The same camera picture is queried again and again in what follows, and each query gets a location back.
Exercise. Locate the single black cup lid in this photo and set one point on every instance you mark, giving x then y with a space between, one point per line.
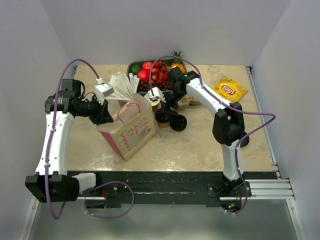
245 140

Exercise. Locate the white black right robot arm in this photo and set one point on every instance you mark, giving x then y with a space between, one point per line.
228 124

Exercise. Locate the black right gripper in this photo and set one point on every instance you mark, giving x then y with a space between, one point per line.
167 104

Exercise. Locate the pink white paper bag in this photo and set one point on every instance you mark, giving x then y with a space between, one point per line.
132 127

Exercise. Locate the purple grape bunch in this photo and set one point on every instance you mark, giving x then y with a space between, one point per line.
144 87

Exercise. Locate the remaining pulp carrier stack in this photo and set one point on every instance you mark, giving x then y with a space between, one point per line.
186 101

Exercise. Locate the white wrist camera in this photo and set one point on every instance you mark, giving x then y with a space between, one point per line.
102 90
155 94

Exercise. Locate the green lime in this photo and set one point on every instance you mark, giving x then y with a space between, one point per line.
135 69

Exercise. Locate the red cherry cluster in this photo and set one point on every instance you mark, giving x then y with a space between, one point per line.
159 73

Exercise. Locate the orange pineapple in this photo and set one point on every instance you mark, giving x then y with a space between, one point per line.
177 61

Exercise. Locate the dark green fruit tray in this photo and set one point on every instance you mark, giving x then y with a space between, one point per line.
168 62

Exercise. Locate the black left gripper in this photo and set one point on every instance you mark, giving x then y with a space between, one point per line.
106 117

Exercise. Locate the grey metal straw holder cup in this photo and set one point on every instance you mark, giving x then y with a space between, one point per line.
121 103

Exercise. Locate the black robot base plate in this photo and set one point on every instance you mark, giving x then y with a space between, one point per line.
161 188

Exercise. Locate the black coffee cup lid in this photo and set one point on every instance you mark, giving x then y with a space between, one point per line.
163 116

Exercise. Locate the yellow chips bag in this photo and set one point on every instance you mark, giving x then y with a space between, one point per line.
229 89

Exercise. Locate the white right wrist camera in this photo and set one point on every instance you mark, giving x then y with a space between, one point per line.
155 94

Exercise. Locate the brown paper coffee cup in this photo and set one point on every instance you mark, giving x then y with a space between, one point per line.
163 124

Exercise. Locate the white wrapped straw bundle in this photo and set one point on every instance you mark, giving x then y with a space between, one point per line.
124 86

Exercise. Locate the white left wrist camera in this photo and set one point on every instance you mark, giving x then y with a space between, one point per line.
102 90

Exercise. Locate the black cup lid stack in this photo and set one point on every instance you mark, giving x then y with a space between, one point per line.
179 123

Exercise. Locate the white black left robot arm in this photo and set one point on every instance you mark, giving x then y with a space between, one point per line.
51 177

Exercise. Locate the red apple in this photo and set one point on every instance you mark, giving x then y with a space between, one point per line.
147 66
144 76

